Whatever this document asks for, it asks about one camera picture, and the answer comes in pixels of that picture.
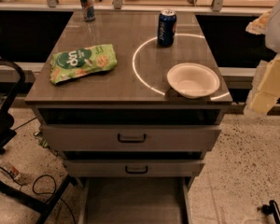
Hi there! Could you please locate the open bottom drawer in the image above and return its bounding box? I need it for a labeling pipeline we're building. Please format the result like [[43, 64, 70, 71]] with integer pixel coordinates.
[[78, 177, 192, 224]]

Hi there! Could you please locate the middle drawer with black handle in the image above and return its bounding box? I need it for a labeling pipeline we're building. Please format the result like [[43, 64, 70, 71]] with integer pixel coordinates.
[[63, 160, 204, 177]]

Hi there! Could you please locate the white paper bowl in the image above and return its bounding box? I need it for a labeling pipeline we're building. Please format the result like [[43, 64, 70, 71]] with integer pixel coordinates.
[[167, 63, 220, 99]]

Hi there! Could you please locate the top drawer with black handle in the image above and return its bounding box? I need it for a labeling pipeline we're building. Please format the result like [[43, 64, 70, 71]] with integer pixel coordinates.
[[43, 125, 221, 152]]

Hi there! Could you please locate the black floor cable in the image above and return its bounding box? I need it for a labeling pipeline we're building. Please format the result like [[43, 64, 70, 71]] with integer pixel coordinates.
[[0, 157, 77, 224]]

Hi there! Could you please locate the black chair frame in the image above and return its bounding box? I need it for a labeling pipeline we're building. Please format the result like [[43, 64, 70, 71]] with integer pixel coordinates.
[[0, 58, 77, 224]]

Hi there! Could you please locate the blue pepsi can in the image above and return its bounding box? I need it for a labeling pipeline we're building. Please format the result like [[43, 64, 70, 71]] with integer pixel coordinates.
[[157, 9, 177, 47]]

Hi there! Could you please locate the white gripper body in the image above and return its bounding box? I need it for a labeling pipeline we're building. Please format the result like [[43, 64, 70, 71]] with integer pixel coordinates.
[[265, 0, 280, 53]]

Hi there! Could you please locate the green chip bag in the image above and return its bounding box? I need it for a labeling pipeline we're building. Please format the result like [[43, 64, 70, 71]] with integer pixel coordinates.
[[50, 44, 118, 85]]

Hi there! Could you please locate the grey drawer cabinet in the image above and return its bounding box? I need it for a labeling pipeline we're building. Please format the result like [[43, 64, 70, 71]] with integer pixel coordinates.
[[24, 10, 233, 224]]

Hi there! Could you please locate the drawer with black handle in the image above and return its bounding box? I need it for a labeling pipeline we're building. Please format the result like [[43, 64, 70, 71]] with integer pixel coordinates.
[[63, 160, 204, 177], [43, 125, 221, 152]]

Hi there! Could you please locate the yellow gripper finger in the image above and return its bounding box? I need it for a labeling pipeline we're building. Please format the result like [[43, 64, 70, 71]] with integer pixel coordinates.
[[245, 11, 271, 35], [244, 54, 280, 119]]

